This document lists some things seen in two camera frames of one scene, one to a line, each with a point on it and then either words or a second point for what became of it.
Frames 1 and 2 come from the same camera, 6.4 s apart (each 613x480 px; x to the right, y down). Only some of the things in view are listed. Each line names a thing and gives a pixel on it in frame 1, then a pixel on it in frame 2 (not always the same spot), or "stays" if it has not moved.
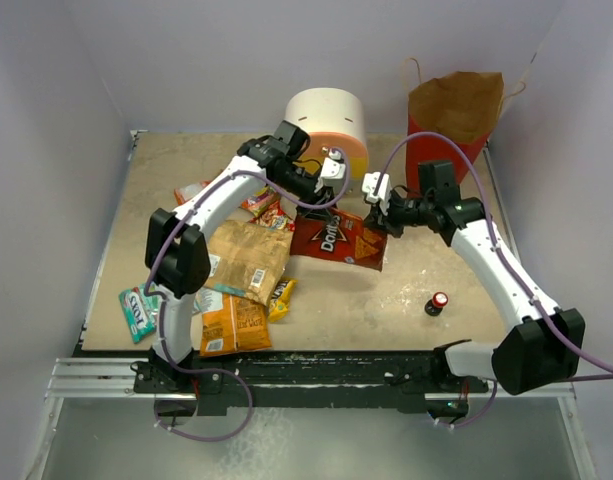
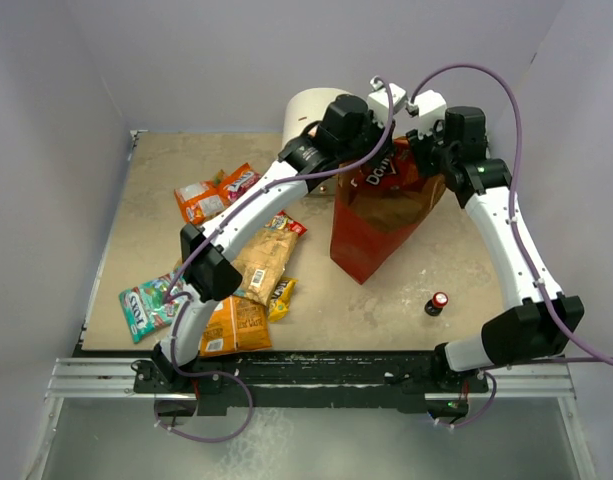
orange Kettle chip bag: [243, 324] stays
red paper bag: [461, 107] to [368, 226]
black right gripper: [376, 220] to [419, 145]
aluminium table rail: [96, 378] stays
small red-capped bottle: [434, 306] stays
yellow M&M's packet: [279, 307] stays
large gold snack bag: [246, 259] stays
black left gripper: [318, 198] to [385, 150]
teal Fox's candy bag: [140, 312] stays
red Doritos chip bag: [340, 237] to [393, 170]
